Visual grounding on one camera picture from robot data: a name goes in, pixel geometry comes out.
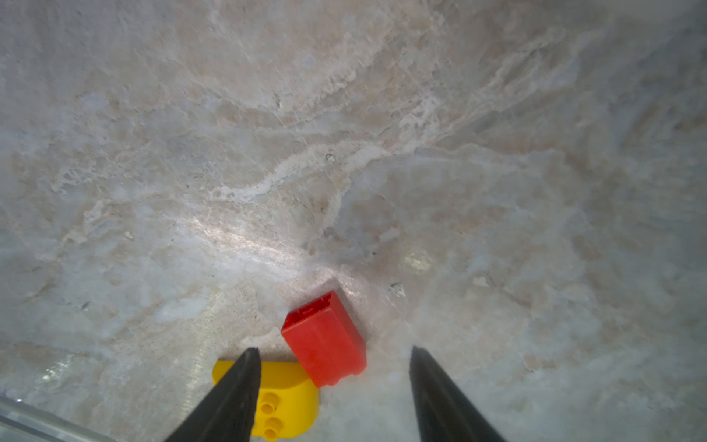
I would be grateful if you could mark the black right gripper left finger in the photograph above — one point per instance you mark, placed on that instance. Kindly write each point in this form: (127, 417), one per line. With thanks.
(227, 413)

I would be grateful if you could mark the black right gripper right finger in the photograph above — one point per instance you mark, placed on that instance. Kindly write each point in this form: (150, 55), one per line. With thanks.
(442, 410)

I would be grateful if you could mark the yellow lego brick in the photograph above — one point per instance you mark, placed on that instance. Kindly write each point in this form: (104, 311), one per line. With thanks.
(288, 402)

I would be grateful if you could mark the small red lego brick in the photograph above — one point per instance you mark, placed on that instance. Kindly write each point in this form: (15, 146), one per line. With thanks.
(325, 340)

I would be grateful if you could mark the aluminium front rail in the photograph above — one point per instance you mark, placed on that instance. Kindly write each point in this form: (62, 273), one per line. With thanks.
(21, 422)

